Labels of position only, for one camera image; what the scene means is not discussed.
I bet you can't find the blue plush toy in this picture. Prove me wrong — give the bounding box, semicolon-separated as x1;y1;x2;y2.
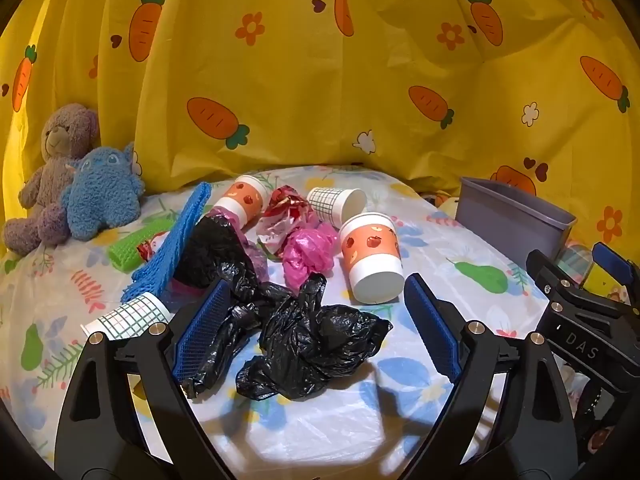
66;142;146;241

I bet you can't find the crumpled red snack wrapper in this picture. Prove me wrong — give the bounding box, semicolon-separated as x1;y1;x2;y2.
257;185;321;256

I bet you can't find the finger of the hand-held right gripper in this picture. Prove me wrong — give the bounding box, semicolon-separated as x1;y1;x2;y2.
526;249;585;307
592;242;640;306

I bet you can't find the green foam net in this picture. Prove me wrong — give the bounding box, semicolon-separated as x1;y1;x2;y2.
108;225;173;273

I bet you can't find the floral plastic tablecloth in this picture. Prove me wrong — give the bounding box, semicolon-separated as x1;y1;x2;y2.
0;164;601;480

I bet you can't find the yellow carrot print curtain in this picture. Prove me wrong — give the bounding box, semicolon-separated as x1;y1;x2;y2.
0;0;640;271

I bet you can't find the black plastic bag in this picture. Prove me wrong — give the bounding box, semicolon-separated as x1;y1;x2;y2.
172;219;281;398
235;272;394;402

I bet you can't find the red and white plastic bag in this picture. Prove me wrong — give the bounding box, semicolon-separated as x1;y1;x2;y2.
137;239;171;264

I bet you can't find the purple teddy bear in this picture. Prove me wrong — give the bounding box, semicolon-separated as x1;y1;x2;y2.
4;103;101;256

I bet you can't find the pastel checked pack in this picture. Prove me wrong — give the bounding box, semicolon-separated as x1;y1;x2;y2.
555;244;596;286

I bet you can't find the orange fruit print paper cup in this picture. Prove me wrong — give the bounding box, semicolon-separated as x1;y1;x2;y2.
212;175;272;228
339;212;405;306

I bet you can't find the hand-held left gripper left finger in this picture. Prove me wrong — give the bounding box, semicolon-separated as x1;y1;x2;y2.
54;279;237;480

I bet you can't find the blue foam net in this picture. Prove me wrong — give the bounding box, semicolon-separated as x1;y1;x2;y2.
119;182;213;303

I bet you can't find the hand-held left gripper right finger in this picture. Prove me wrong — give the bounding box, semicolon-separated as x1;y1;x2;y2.
400;274;579;480

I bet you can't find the white checked paper cup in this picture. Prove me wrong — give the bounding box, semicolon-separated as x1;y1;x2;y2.
82;294;171;343
306;186;368;226

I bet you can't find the pink plastic bag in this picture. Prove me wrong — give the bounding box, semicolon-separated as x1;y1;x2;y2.
281;224;340;293

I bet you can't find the grey plastic bin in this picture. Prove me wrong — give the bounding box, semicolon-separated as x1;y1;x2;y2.
455;176;577;261

